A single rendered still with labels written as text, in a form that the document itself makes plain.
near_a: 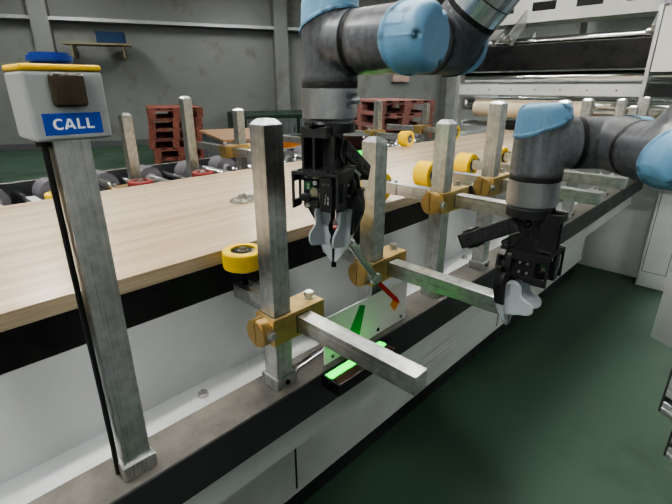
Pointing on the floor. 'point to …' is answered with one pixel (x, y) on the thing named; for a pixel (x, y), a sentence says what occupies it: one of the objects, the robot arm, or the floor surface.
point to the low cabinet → (292, 121)
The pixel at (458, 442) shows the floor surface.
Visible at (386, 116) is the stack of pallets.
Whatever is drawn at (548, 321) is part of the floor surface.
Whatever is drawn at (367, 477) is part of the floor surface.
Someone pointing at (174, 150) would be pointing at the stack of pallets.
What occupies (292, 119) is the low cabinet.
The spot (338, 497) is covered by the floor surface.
